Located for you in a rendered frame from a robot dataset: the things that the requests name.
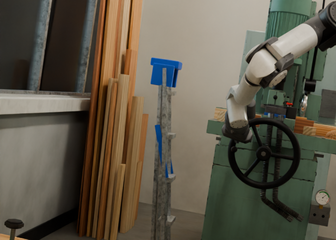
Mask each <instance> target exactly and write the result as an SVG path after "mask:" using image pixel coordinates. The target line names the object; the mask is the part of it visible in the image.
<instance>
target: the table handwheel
mask: <svg viewBox="0 0 336 240"><path fill-rule="evenodd" d="M262 124H265V125H272V126H275V127H277V128H279V129H281V130H282V131H283V132H284V133H285V134H286V135H287V136H288V138H289V139H290V141H291V144H292V147H293V156H289V155H283V154H278V153H273V152H272V151H271V149H270V148H269V147H268V146H265V145H263V143H262V141H261V139H260V136H259V133H258V131H257V128H256V125H262ZM248 125H249V128H250V127H252V130H253V132H254V135H255V138H256V140H257V143H258V146H259V148H258V149H257V151H256V157H257V159H256V160H255V161H254V162H253V164H252V165H251V166H250V167H249V169H248V170H247V171H246V172H245V173H244V174H243V173H242V172H241V170H240V169H239V167H238V165H237V162H236V159H235V153H234V152H232V151H231V148H232V147H233V146H236V143H235V141H234V139H230V142H229V145H228V161H229V164H230V167H231V169H232V171H233V172H234V174H235V175H236V176H237V177H238V178H239V179H240V180H241V181H242V182H243V183H245V184H246V185H248V186H250V187H253V188H256V189H262V190H268V189H274V188H277V187H279V186H281V185H283V184H285V183H286V182H287V181H289V180H290V179H291V178H292V177H293V175H294V174H295V172H296V171H297V169H298V167H299V164H300V159H301V148H300V144H299V141H298V139H297V137H296V135H295V133H294V132H293V131H292V130H291V129H290V128H289V127H288V126H287V125H286V124H284V123H283V122H281V121H279V120H277V119H274V118H270V117H258V118H254V119H251V120H249V121H248ZM270 157H274V158H281V159H286V160H292V164H291V166H290V168H289V170H288V171H287V172H286V174H285V175H283V176H282V177H281V178H279V179H277V180H275V181H271V182H258V181H255V180H252V179H250V178H248V177H247V176H248V175H249V174H250V173H251V171H252V170H253V169H254V168H255V167H256V165H257V164H258V163H259V162H260V161H267V160H268V159H269V158H270Z"/></svg>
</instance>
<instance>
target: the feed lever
mask: <svg viewBox="0 0 336 240"><path fill-rule="evenodd" d="M322 10H323V9H320V10H319V11H318V14H319V13H320V12H321V11H322ZM317 52H318V47H317V46H316V47H315V48H314V55H313V61H312V67H311V73H310V78H307V79H305V85H304V91H307V94H311V92H315V88H316V82H317V81H316V79H313V76H314V70H315V64H316V58H317Z"/></svg>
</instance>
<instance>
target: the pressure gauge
mask: <svg viewBox="0 0 336 240"><path fill-rule="evenodd" d="M322 197H324V198H322ZM330 200H331V196H330V194H329V192H328V191H326V190H324V189H321V190H318V191H317V192H316V194H315V201H316V202H317V203H318V204H319V209H323V206H324V205H327V204H328V203H329V202H330Z"/></svg>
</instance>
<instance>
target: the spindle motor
mask: <svg viewBox="0 0 336 240"><path fill-rule="evenodd" d="M311 5H312V0H272V1H271V8H270V14H269V21H268V27H267V33H266V40H268V39H269V38H271V37H277V38H279V37H281V36H282V35H284V34H286V33H287V32H289V31H291V30H292V29H294V28H296V27H297V26H299V25H301V24H302V23H304V22H306V21H307V20H309V17H310V11H311ZM302 59H303V55H301V56H300V57H298V58H297V59H295V60H294V64H293V66H300V65H302V61H303V60H302Z"/></svg>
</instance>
